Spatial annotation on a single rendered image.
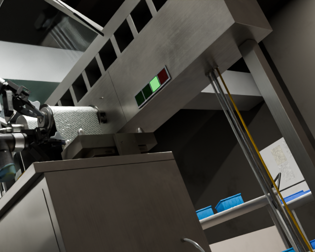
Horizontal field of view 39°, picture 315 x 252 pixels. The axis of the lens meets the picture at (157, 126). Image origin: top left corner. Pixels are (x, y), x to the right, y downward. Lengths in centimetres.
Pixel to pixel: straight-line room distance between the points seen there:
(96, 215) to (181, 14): 89
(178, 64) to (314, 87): 535
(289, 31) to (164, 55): 559
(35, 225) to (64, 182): 19
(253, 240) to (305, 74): 267
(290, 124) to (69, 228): 88
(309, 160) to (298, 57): 565
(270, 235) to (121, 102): 567
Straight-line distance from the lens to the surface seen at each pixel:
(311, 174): 170
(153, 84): 197
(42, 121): 209
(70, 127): 206
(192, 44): 183
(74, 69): 253
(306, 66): 721
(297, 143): 172
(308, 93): 716
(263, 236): 740
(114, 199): 167
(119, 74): 218
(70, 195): 158
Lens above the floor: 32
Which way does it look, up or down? 21 degrees up
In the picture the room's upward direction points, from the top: 22 degrees counter-clockwise
